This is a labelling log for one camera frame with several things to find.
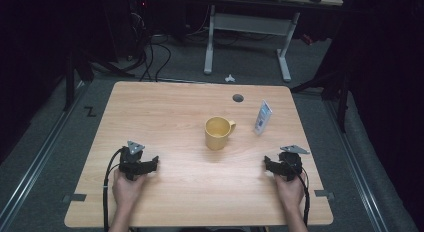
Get person's left hand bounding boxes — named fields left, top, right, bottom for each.
left=111, top=167, right=148, bottom=210

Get black floor cables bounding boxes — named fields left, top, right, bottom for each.
left=129, top=11, right=173, bottom=83

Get yellow mug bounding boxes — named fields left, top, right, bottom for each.
left=204, top=116, right=237, bottom=151

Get dark computer tower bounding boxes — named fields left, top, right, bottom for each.
left=102, top=0, right=149, bottom=61

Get metal floor rail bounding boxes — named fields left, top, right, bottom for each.
left=0, top=83, right=88, bottom=228
left=323, top=100, right=390, bottom=232

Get person's right hand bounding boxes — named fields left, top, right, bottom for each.
left=273, top=171, right=306, bottom=210

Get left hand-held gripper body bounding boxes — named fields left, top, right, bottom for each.
left=118, top=140, right=150, bottom=182

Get black metal stand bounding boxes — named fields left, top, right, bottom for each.
left=62, top=47, right=136, bottom=112
left=289, top=70, right=352, bottom=134

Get white metal frame desk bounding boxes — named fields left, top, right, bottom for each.
left=202, top=0, right=344, bottom=84

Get white tube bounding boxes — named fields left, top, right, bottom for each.
left=253, top=99, right=273, bottom=137

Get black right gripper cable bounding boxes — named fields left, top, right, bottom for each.
left=292, top=166, right=311, bottom=227

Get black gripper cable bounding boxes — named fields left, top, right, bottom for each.
left=292, top=166, right=311, bottom=227
left=102, top=147, right=124, bottom=232

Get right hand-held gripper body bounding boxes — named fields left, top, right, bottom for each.
left=275, top=144, right=311, bottom=183

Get grey tape piece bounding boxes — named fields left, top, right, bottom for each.
left=313, top=189, right=336, bottom=201
left=62, top=193, right=88, bottom=204

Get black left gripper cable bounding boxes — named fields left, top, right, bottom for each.
left=102, top=147, right=124, bottom=232

